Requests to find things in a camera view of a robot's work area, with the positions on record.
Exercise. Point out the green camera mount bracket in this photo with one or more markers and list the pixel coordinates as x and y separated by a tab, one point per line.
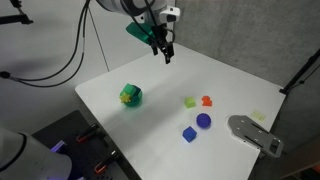
140	31

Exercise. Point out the blue cube block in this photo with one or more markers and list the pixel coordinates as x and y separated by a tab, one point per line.
189	134
136	90

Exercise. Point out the purple glowing strip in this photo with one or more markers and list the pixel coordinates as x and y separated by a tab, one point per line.
58	146

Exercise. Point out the green bowl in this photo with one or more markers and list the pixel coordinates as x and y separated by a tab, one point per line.
135	100

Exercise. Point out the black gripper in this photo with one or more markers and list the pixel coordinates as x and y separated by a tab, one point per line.
162	36

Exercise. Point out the grey metal mounting plate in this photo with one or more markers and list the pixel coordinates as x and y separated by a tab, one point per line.
253	133

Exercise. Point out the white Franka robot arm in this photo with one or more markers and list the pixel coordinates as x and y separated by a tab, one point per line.
33	160

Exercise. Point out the orange shaped block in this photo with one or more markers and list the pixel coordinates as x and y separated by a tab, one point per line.
206	101

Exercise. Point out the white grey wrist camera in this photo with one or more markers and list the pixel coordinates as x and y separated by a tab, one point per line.
170	14

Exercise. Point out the blue purple ball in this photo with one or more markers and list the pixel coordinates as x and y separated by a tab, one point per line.
203	120

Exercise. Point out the yellow star block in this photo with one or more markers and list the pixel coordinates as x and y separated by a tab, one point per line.
125	97

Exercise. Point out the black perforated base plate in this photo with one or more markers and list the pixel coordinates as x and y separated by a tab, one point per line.
83	153

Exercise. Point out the light green block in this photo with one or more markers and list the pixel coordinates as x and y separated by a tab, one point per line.
190	102

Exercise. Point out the pale yellow translucent tile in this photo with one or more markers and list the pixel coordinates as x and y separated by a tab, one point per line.
258	115

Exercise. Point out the black tripod stand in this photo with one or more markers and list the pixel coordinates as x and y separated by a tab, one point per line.
300	75

